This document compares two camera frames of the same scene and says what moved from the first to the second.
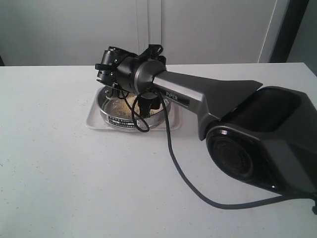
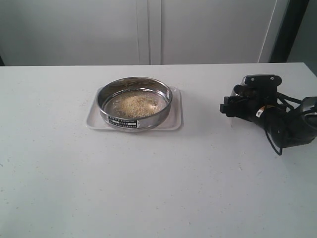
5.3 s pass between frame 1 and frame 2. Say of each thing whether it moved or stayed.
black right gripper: moved
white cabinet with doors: stayed
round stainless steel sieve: stayed
